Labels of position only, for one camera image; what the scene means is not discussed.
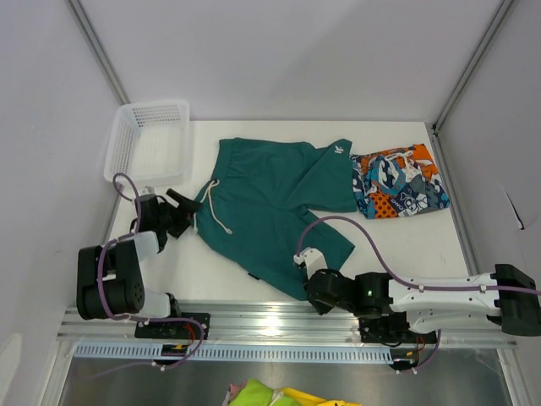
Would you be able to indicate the colourful patterned shorts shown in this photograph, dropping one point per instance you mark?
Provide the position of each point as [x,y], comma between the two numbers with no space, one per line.
[399,182]

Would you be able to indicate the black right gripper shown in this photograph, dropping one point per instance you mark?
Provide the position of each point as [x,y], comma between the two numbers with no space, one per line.
[320,307]

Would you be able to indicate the yellow cloth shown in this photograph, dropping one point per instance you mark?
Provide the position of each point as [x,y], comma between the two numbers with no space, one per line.
[290,396]

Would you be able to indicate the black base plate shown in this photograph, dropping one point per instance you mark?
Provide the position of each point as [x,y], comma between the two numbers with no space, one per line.
[175,329]
[391,331]

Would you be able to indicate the aluminium frame post left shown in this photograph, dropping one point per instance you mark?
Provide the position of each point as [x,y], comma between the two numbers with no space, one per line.
[98,51]

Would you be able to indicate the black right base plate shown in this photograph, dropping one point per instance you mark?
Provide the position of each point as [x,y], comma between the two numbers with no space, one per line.
[391,331]

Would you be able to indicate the aluminium frame post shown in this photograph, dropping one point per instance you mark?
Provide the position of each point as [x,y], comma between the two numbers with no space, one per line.
[480,52]
[98,51]

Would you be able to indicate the green shorts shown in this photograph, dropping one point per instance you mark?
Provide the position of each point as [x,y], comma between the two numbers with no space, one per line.
[261,201]

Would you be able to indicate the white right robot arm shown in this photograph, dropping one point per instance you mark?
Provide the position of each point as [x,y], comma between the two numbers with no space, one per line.
[506,298]

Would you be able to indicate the aluminium frame post right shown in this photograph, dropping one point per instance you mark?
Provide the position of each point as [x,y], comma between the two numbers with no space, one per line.
[480,52]

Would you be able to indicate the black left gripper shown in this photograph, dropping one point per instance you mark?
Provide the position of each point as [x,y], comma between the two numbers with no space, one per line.
[183,216]

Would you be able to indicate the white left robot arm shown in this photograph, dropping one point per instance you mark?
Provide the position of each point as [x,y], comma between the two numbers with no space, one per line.
[110,284]

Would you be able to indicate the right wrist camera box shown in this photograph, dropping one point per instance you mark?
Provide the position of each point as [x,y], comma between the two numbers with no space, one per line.
[311,260]

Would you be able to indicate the white plastic basket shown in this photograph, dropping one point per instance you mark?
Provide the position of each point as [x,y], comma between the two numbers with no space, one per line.
[150,142]

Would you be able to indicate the white slotted cable duct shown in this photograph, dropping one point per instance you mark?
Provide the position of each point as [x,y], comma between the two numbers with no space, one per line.
[227,352]

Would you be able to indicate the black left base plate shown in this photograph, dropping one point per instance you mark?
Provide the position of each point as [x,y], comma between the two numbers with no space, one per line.
[175,329]

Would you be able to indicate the lime green cloth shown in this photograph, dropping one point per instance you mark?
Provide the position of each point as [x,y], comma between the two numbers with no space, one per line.
[252,392]

